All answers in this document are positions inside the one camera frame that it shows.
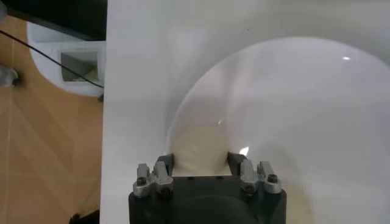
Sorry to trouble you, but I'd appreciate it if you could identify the thin black cable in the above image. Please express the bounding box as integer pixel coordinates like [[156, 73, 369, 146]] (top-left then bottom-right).
[[0, 29, 105, 89]]

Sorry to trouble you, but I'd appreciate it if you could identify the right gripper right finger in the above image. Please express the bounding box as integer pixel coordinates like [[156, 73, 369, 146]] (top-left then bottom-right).
[[227, 151, 283, 196]]

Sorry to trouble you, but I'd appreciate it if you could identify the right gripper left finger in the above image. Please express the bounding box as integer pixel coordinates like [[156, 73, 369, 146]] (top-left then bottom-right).
[[132, 152, 175, 199]]

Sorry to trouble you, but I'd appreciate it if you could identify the round white plate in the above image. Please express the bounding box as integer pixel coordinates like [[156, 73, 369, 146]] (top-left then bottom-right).
[[166, 36, 390, 224]]

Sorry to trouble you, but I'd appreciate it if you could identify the grey round floor object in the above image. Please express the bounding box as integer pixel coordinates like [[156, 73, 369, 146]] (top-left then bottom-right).
[[0, 65, 21, 89]]

